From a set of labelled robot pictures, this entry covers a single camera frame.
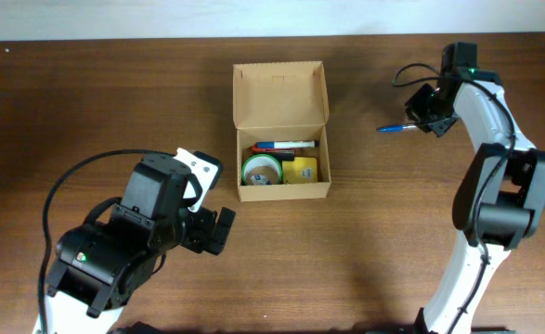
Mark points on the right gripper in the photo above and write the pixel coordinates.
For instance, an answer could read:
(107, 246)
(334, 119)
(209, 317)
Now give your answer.
(431, 117)

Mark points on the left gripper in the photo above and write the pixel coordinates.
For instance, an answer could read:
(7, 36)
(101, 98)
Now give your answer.
(205, 232)

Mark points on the blue ballpoint pen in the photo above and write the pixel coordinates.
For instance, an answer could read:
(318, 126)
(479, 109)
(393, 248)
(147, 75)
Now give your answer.
(397, 128)

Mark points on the small white blue box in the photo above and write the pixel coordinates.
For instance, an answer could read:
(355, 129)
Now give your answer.
(259, 180)

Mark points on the green tape roll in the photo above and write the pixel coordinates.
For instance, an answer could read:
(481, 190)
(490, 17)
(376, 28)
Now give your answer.
(262, 164)

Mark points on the blue white marker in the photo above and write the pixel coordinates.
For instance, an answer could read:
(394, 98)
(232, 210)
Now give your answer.
(286, 144)

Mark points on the yellow sticky note pad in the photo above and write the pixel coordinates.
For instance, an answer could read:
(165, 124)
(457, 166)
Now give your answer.
(302, 170)

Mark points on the brown cardboard box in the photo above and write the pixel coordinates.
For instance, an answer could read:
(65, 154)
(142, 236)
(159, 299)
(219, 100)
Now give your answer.
(282, 101)

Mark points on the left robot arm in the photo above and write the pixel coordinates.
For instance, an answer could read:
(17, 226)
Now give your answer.
(90, 275)

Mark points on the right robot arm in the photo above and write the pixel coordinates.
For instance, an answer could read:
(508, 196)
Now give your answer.
(502, 196)

